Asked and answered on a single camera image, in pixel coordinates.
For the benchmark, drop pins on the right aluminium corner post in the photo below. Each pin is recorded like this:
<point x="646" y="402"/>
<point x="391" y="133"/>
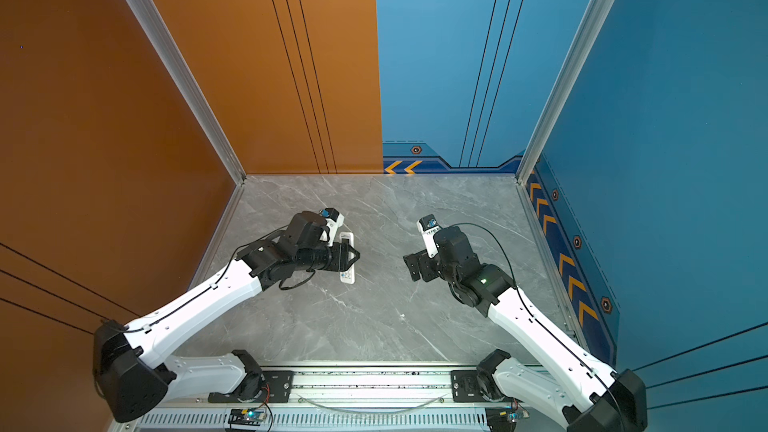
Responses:
<point x="583" y="41"/>

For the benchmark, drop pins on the aluminium corner post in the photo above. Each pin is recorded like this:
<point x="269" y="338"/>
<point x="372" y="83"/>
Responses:
<point x="583" y="41"/>
<point x="154" y="27"/>

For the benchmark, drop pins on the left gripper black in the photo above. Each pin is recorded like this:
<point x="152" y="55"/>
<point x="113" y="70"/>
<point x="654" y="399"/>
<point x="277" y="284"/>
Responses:
<point x="343" y="264"/>

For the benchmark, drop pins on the white ventilation grille strip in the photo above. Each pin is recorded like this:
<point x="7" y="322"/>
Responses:
<point x="308" y="419"/>

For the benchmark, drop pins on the aluminium front rail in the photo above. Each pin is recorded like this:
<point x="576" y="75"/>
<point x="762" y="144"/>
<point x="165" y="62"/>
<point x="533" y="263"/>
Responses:
<point x="372" y="387"/>

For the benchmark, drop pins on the circuit board right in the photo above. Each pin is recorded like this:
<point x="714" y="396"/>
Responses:
<point x="504" y="419"/>

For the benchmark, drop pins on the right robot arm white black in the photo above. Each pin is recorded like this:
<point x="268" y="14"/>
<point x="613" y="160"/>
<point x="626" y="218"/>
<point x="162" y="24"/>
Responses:
<point x="573" y="388"/>

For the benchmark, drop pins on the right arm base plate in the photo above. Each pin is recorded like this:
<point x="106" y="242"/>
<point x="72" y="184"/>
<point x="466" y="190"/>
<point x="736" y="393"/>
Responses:
<point x="468" y="387"/>

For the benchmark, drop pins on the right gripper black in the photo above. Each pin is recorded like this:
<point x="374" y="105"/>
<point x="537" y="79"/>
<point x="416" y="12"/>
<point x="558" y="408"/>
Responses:
<point x="422" y="258"/>

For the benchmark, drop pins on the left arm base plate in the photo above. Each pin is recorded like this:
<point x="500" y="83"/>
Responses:
<point x="270" y="386"/>

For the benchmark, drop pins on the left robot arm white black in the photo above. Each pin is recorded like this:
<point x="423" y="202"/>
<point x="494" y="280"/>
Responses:
<point x="253" y="268"/>

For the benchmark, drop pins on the green circuit board left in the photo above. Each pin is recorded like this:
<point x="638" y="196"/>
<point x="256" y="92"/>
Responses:
<point x="248" y="419"/>

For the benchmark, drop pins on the beige remote control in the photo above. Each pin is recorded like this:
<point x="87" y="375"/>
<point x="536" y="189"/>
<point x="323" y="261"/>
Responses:
<point x="348" y="276"/>

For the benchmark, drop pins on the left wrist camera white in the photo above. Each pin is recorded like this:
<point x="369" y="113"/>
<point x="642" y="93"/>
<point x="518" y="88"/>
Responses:
<point x="334" y="220"/>

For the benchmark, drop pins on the left aluminium corner post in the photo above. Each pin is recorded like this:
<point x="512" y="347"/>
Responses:
<point x="154" y="27"/>

